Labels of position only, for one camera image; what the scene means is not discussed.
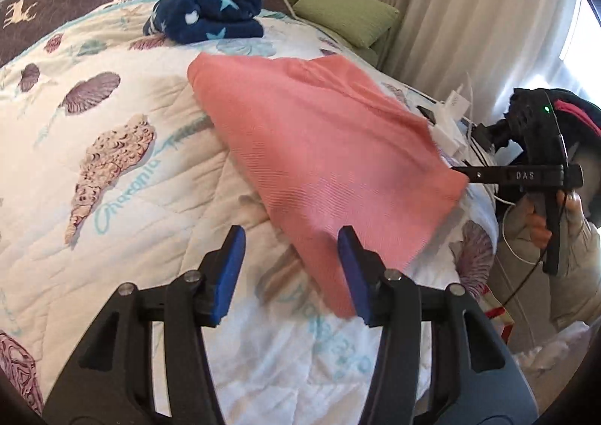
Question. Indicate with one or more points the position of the white charger box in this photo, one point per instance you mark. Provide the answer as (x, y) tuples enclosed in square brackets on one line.
[(450, 124)]

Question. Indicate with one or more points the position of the navy star print garment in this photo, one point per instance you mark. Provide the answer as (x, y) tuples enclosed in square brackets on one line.
[(206, 16)]

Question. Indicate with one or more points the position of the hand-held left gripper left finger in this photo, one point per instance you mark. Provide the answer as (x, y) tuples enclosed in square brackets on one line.
[(230, 265)]

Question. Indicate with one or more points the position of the white shell print quilt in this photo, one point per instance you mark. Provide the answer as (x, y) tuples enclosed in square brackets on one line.
[(141, 162)]

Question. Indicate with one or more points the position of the person's right forearm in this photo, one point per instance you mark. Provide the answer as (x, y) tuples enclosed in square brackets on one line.
[(580, 270)]

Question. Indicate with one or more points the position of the small black device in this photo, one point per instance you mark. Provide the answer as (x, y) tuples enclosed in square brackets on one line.
[(427, 112)]

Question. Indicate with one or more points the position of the person's right hand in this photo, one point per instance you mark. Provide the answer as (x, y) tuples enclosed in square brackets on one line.
[(537, 225)]

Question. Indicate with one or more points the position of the white plastic bag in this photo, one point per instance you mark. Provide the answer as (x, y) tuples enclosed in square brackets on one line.
[(554, 350)]

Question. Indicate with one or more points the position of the beige curtain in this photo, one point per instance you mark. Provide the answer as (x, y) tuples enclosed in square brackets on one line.
[(446, 21)]

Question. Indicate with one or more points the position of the pink knit cloth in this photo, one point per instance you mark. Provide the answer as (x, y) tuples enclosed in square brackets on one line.
[(324, 148)]

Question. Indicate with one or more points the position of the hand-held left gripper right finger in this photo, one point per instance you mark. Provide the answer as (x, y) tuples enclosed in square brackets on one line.
[(352, 275)]

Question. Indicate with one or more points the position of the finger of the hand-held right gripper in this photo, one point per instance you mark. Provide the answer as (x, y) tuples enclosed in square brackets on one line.
[(479, 174)]

